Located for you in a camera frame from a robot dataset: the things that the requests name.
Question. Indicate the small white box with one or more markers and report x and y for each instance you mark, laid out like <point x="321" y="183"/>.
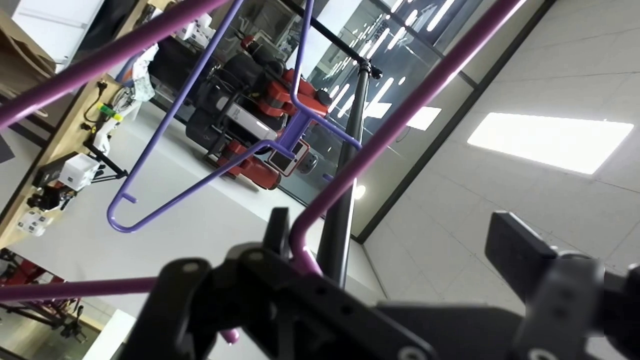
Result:
<point x="79" y="172"/>

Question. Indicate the red robot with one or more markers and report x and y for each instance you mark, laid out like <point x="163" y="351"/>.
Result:
<point x="312" y="90"/>

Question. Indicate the pink clothes hanger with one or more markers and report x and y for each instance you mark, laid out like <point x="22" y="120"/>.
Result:
<point x="400" y="112"/>

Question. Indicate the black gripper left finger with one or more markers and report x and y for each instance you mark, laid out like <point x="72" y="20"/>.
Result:
<point x="266" y="312"/>

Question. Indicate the square ceiling light panel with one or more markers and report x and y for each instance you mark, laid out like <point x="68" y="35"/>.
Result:
<point x="551" y="141"/>

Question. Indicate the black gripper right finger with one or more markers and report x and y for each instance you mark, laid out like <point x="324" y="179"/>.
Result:
<point x="573" y="307"/>

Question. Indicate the wooden table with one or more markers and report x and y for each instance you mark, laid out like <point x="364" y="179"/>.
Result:
<point x="67" y="132"/>

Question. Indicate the purple clothes hanger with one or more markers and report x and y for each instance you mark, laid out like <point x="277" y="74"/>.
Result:
<point x="292" y="130"/>

